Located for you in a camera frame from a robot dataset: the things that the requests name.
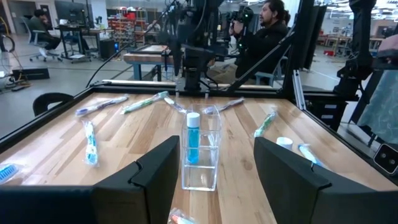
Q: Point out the black aluminium table frame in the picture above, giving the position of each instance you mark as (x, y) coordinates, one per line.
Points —
(130, 88)

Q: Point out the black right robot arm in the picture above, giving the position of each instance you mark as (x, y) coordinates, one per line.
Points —
(192, 59)

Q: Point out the black partition panels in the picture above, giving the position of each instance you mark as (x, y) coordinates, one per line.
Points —
(311, 31)

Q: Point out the purple white toothbrush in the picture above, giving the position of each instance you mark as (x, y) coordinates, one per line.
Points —
(224, 105)
(102, 105)

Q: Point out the person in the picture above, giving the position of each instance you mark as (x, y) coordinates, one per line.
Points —
(382, 105)
(264, 46)
(40, 28)

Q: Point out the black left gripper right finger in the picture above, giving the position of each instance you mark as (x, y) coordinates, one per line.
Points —
(295, 186)

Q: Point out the grey office chair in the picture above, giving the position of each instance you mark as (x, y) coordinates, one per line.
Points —
(28, 31)

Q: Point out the wooden workbench blue legs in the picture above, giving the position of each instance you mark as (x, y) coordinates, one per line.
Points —
(146, 57)

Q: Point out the small table-level camera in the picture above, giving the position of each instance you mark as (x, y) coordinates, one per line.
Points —
(387, 158)

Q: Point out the shelf with red bins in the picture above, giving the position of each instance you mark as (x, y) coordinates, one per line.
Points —
(124, 25)

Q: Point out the blue mouthwash bottle white cap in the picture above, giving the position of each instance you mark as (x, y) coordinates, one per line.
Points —
(284, 142)
(193, 140)

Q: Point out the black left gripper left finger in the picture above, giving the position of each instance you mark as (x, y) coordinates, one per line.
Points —
(155, 174)

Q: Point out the clear acrylic organizer box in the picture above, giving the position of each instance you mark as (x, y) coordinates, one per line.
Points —
(200, 179)

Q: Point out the black drawer unit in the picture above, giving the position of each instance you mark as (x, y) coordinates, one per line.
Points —
(326, 112)

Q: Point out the dark office desk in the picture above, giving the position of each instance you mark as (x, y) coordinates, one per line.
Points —
(77, 29)

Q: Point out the black equipment stand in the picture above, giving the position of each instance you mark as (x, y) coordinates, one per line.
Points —
(360, 46)

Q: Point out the orange white toothbrush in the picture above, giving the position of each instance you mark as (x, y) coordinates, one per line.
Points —
(180, 219)

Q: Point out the blue white toothbrush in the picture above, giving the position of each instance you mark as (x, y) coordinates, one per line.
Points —
(308, 154)
(7, 172)
(90, 143)
(174, 105)

